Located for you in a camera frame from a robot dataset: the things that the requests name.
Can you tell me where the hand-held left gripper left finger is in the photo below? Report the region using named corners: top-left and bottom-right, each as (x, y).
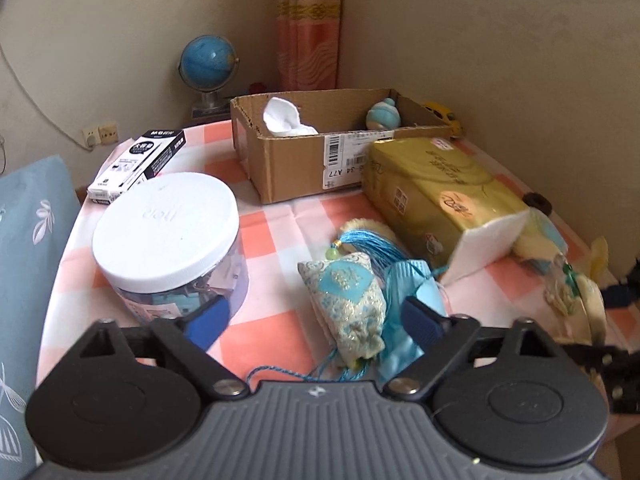
top-left (75, 296), bottom-right (249, 402)

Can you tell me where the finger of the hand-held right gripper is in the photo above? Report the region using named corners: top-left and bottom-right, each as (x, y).
top-left (600, 258), bottom-right (640, 312)
top-left (557, 342), bottom-right (640, 415)

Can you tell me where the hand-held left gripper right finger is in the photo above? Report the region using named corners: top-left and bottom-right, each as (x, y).
top-left (382, 296), bottom-right (561, 402)

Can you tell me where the blue face mask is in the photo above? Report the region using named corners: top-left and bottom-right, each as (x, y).
top-left (379, 259), bottom-right (452, 382)

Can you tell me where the blue embroidered tasselled sachet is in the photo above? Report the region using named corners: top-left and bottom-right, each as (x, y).
top-left (247, 229), bottom-right (403, 385)

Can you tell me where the brown cardboard box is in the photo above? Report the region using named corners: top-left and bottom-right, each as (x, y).
top-left (230, 88), bottom-right (463, 206)

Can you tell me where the cream fabric piece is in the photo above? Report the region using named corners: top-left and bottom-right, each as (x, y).
top-left (575, 237), bottom-right (610, 348)

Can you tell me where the cream embroidered sachet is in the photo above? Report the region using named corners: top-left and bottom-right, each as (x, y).
top-left (544, 255), bottom-right (583, 317)

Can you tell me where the orange checked tablecloth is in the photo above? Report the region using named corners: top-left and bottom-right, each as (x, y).
top-left (36, 119), bottom-right (640, 461)

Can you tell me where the cream and blue plush toy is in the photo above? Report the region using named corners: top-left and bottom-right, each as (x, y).
top-left (512, 208), bottom-right (569, 276)

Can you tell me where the clear jar with white lid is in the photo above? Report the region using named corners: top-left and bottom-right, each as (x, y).
top-left (92, 172), bottom-right (250, 326)

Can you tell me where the cream fluffy pad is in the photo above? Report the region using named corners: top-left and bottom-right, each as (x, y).
top-left (340, 218), bottom-right (396, 241)

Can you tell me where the gold tissue pack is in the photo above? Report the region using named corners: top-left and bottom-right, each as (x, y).
top-left (361, 137), bottom-right (531, 287)

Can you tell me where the black and white pen box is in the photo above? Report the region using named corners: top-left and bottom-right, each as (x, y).
top-left (87, 129), bottom-right (187, 206)

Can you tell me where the blue leaf-print cushion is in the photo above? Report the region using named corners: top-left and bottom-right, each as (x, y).
top-left (0, 156), bottom-right (81, 480)

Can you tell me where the blue striped plush ball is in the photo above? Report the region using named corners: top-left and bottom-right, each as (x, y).
top-left (366, 98), bottom-right (402, 132)

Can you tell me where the yellow toy car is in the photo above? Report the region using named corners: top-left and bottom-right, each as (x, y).
top-left (420, 101), bottom-right (463, 140)

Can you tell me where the white cloth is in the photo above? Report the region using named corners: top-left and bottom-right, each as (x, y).
top-left (263, 96), bottom-right (319, 137)

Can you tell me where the blue desk globe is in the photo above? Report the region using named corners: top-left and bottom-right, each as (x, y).
top-left (177, 35), bottom-right (241, 117)

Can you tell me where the orange patterned curtain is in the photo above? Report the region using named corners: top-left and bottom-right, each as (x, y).
top-left (276, 0), bottom-right (345, 92)

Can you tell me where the white wall socket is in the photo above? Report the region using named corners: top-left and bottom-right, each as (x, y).
top-left (82, 121), bottom-right (118, 150)

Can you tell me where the white cable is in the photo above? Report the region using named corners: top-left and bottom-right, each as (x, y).
top-left (0, 40), bottom-right (93, 148)

